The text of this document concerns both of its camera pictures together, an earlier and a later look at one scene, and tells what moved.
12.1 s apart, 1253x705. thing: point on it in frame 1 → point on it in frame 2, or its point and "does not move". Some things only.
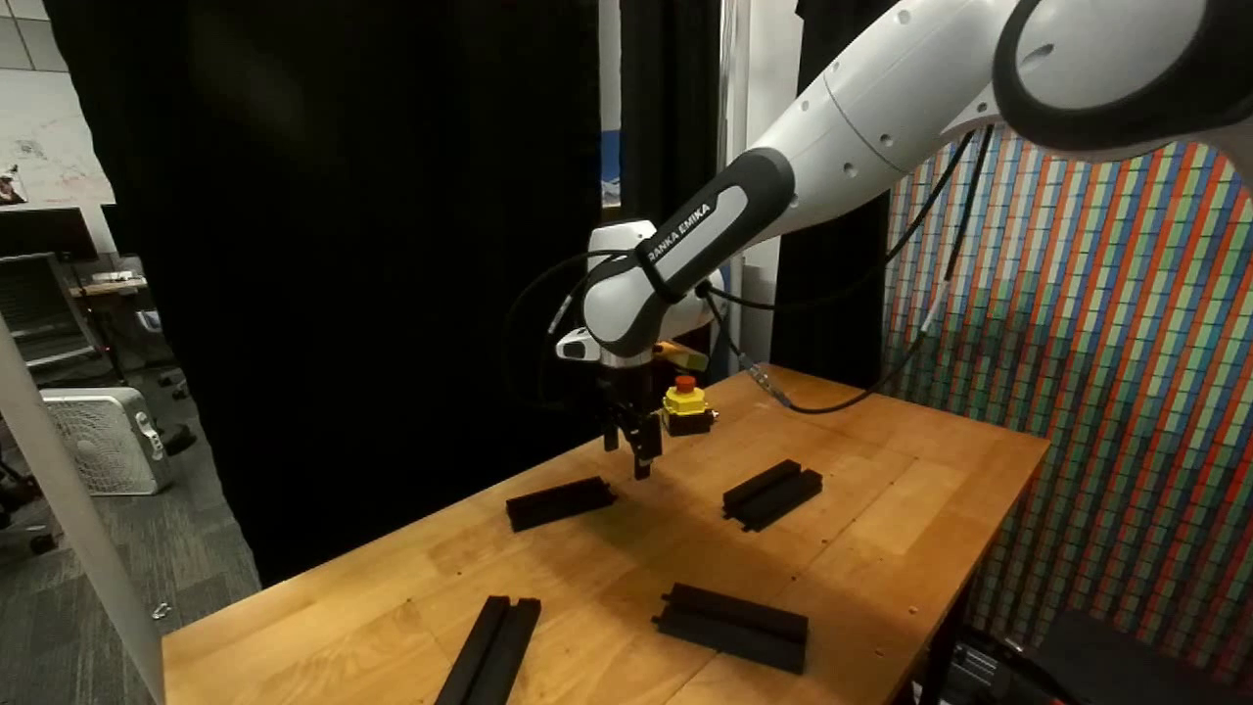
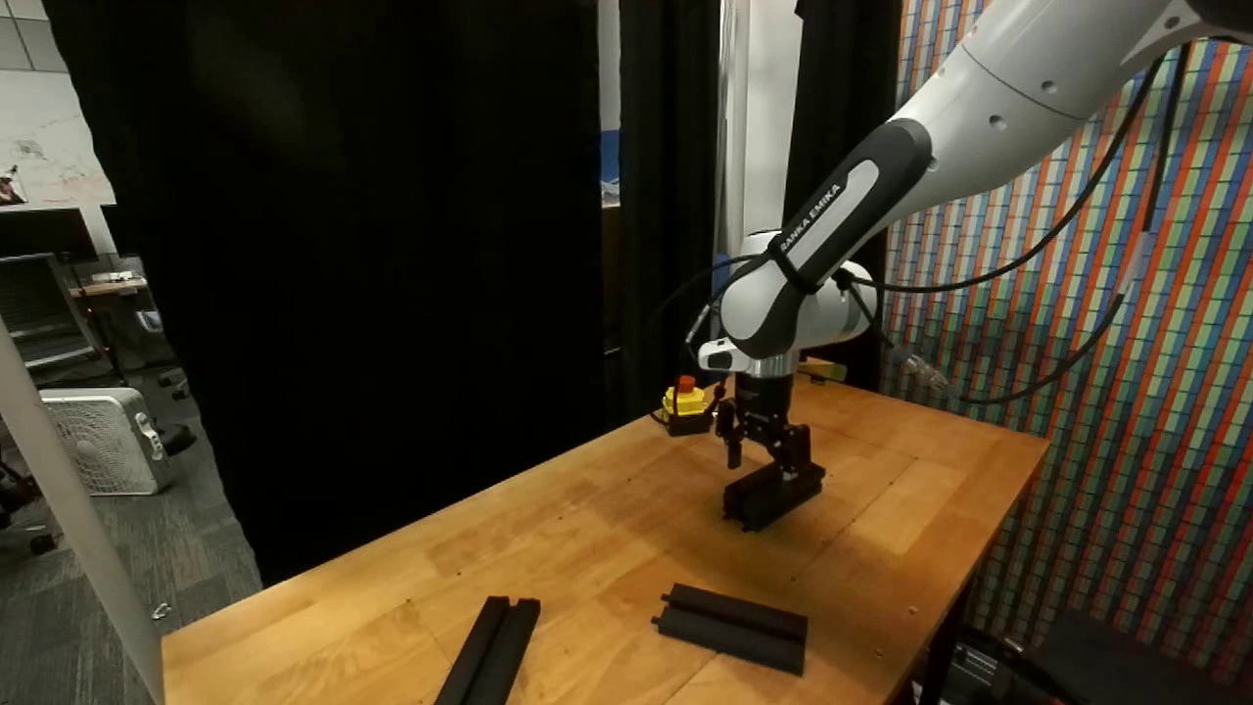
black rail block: (771, 496) does not move
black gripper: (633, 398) → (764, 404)
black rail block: (563, 501) → (790, 475)
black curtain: (363, 223) does not move
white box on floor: (112, 440) does not move
